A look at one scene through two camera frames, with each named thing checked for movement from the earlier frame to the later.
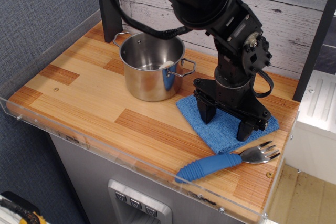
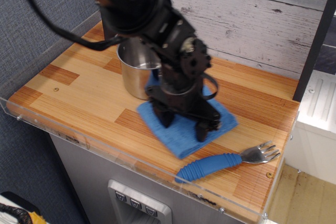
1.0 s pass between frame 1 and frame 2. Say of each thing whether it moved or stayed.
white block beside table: stayed
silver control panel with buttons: stayed
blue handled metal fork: stayed
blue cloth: moved
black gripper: moved
